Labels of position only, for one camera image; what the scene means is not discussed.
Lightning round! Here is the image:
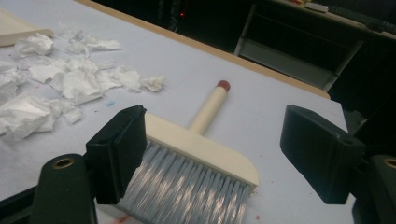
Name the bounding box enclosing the white table mat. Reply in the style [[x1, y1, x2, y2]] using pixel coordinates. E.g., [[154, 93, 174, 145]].
[[0, 0, 356, 224]]

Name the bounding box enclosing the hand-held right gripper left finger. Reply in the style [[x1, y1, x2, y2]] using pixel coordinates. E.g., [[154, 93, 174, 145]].
[[85, 105, 148, 205]]

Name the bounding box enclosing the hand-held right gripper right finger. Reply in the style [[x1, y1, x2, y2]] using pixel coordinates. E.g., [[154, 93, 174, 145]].
[[279, 105, 367, 205]]

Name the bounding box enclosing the pile of white tissues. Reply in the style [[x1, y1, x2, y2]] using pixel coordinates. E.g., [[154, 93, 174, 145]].
[[0, 22, 166, 139]]

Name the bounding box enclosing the white metal table frame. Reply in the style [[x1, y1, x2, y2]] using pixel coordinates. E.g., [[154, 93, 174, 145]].
[[233, 0, 396, 92]]

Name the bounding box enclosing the cream plastic dustpan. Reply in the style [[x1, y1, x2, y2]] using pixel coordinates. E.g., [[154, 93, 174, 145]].
[[0, 7, 55, 48]]

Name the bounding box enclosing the black keyboard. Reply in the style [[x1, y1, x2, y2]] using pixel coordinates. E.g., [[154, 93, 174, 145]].
[[330, 5, 396, 34]]

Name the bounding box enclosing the wooden table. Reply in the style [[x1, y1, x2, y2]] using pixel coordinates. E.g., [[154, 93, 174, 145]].
[[74, 0, 331, 100]]

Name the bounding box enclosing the cream brush with grey bristles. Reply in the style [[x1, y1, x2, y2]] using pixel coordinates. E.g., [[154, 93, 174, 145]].
[[116, 79, 260, 224]]

